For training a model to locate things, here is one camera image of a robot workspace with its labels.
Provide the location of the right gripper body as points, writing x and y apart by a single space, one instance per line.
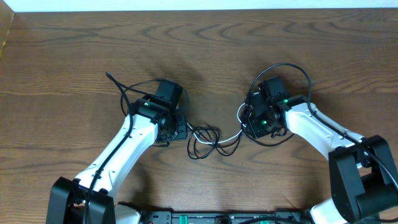
262 126

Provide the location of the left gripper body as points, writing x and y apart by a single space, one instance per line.
178 131

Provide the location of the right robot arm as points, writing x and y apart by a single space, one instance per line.
363 175

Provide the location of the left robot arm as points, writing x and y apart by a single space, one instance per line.
89 197

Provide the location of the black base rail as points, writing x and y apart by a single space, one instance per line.
217 217

